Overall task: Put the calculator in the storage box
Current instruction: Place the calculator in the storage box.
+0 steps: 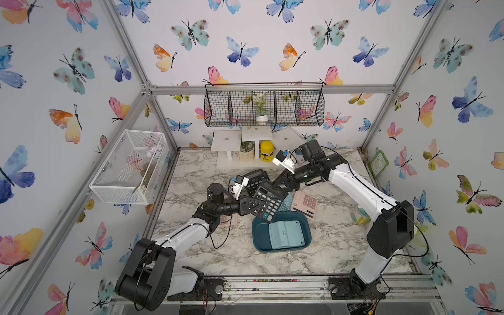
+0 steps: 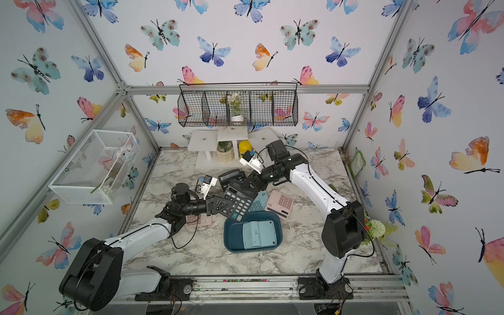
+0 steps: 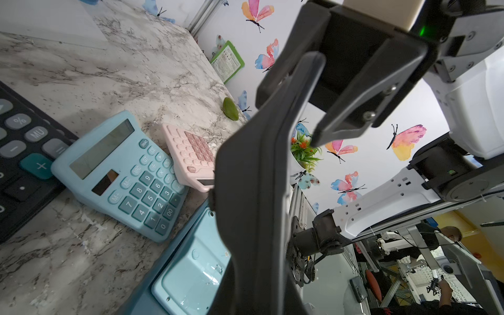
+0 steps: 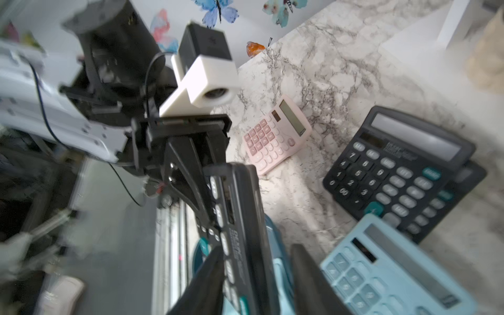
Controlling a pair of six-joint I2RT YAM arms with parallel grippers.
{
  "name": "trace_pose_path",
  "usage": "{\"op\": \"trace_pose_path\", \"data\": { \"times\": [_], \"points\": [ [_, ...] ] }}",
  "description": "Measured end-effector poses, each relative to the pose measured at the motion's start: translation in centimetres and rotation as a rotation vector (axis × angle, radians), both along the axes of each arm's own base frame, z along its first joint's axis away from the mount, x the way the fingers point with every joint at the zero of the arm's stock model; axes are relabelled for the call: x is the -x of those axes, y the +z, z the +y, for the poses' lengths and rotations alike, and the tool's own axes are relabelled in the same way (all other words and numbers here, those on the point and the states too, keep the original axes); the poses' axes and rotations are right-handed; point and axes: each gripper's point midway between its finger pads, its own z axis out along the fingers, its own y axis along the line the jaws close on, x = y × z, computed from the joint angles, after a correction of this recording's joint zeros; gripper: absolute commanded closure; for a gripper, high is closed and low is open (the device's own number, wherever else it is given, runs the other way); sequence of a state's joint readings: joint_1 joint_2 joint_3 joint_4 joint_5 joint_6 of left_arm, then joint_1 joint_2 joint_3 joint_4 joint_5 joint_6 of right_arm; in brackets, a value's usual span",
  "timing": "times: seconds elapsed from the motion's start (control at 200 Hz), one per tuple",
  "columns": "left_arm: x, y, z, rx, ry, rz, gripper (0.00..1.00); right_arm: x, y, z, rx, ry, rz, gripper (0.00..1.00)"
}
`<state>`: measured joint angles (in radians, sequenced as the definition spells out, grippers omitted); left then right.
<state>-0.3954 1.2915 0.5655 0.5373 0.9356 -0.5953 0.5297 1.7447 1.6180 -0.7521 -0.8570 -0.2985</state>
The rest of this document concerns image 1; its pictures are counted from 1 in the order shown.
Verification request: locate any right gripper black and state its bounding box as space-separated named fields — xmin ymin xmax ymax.
xmin=270 ymin=164 xmax=315 ymax=193

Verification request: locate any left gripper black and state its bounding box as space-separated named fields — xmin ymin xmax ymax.
xmin=214 ymin=195 xmax=262 ymax=218

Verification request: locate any black calculator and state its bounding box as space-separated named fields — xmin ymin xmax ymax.
xmin=244 ymin=169 xmax=270 ymax=197
xmin=251 ymin=181 xmax=288 ymax=223

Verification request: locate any light blue calculator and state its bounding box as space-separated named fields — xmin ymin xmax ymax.
xmin=269 ymin=220 xmax=306 ymax=250
xmin=280 ymin=193 xmax=293 ymax=212

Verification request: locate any pink calculator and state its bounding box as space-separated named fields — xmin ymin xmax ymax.
xmin=220 ymin=215 xmax=240 ymax=227
xmin=291 ymin=191 xmax=318 ymax=219

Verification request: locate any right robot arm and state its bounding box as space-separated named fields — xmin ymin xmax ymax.
xmin=273 ymin=140 xmax=414 ymax=299

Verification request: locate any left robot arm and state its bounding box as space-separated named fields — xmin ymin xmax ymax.
xmin=114 ymin=183 xmax=265 ymax=311

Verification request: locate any yellow plastic jar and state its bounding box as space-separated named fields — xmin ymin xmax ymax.
xmin=260 ymin=140 xmax=275 ymax=163

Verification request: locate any cream bubble plant pot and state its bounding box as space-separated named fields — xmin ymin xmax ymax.
xmin=238 ymin=141 xmax=255 ymax=163

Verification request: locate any white wooden riser shelf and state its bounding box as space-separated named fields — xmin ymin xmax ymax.
xmin=211 ymin=126 xmax=305 ymax=170

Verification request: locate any flower bouquet pot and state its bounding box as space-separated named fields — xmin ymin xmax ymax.
xmin=350 ymin=206 xmax=371 ymax=226

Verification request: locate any small white flower pot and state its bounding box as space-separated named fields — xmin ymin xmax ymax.
xmin=252 ymin=93 xmax=269 ymax=123

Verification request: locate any green framed card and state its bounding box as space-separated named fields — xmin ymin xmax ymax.
xmin=368 ymin=150 xmax=389 ymax=178

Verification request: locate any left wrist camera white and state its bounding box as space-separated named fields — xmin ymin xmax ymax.
xmin=231 ymin=175 xmax=249 ymax=200

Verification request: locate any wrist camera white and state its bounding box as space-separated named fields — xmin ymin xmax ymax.
xmin=272 ymin=150 xmax=297 ymax=174
xmin=231 ymin=175 xmax=249 ymax=200

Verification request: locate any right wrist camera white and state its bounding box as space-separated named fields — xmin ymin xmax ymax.
xmin=272 ymin=150 xmax=297 ymax=174

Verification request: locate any aluminium front rail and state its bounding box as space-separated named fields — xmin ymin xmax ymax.
xmin=109 ymin=274 xmax=442 ymax=305

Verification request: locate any black wire wall basket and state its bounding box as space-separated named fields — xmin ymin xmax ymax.
xmin=203 ymin=82 xmax=325 ymax=129

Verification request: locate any white mesh wall basket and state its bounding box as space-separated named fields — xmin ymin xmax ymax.
xmin=89 ymin=129 xmax=169 ymax=205

